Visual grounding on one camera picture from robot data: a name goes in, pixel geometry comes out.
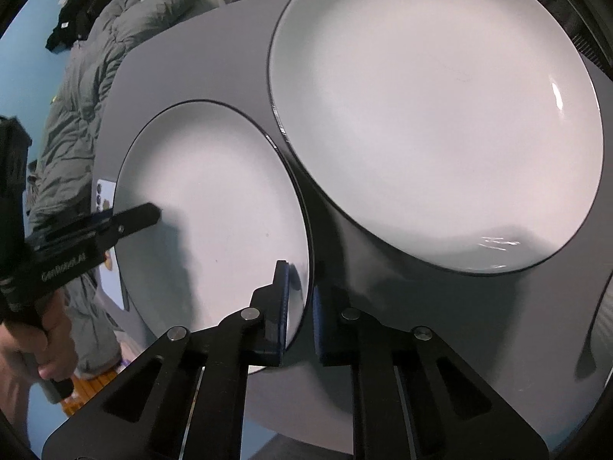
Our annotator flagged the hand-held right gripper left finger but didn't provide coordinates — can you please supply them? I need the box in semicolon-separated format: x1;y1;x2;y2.
41;260;290;460

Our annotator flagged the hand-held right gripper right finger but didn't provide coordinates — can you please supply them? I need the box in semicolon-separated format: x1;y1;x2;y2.
313;287;549;460

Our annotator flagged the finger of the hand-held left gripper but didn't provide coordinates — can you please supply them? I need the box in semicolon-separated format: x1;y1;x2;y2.
93;202;161;240

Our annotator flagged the small white plate black rim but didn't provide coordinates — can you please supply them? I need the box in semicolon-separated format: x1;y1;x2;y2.
114;100;315;375

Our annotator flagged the large white plate black rim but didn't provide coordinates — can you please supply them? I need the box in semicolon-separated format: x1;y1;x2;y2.
267;0;605;277

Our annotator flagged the person's left forearm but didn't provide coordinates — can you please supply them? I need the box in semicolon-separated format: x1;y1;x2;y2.
0;359;32;446

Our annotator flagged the person's left hand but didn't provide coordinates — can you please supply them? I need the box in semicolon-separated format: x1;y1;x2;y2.
0;292;80;389

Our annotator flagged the white patterned card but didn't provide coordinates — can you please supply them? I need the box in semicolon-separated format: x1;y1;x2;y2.
96;179;116;214

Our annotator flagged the orange mat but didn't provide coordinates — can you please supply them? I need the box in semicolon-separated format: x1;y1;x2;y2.
61;368;123;417

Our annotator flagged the black clothing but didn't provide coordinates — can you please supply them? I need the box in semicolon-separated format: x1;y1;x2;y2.
45;0;126;52

